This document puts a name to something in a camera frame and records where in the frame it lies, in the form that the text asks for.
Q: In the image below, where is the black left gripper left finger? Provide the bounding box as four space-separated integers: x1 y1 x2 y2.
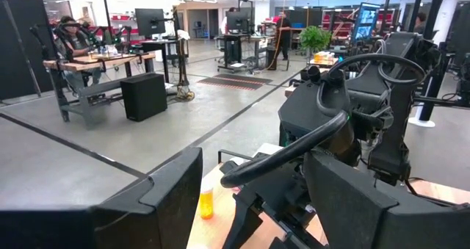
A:
91 148 203 249

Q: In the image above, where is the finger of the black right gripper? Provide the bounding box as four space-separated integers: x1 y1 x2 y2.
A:
222 195 264 249

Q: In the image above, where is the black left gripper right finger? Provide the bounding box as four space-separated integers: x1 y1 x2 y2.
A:
303 151 441 249

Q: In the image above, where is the orange medicine bottle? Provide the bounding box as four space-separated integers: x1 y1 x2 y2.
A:
198 184 215 221

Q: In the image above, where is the wooden shelf with black legs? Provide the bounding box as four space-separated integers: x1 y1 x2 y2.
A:
186 142 330 249

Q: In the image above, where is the black red floor mat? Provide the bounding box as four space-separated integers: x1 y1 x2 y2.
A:
197 73 274 92

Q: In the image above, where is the black computer case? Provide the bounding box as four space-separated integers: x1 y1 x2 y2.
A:
120 72 169 123

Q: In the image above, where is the yellow boxes stack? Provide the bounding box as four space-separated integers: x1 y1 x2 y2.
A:
313 51 338 65

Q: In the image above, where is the black pole with white base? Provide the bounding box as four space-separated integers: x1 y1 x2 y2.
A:
407 0 447 129

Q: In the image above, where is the green bushy plant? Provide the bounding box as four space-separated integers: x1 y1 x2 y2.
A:
298 25 333 56

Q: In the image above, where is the person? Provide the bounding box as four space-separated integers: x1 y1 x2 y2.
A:
54 15 104 95
275 9 294 62
413 11 431 35

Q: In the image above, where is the wooden top robot table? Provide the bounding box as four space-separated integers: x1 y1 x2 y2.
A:
42 51 158 129

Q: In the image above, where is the black standing desk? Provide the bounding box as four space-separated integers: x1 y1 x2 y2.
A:
214 10 277 75

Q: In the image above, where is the blue lit screen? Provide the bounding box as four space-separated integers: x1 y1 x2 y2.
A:
351 1 382 45

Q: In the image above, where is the black computer monitor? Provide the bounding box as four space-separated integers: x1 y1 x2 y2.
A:
134 7 167 37

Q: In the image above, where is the black partition panel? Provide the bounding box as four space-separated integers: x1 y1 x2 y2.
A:
0 0 57 101

